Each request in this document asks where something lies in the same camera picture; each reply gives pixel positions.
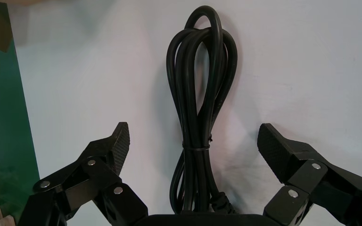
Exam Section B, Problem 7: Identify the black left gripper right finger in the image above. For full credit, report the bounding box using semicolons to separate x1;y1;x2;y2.
256;122;362;226

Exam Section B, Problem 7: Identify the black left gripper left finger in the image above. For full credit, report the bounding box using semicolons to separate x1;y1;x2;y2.
18;121;149;226

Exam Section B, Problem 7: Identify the black power cable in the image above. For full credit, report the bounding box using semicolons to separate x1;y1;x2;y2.
166;5;239;216

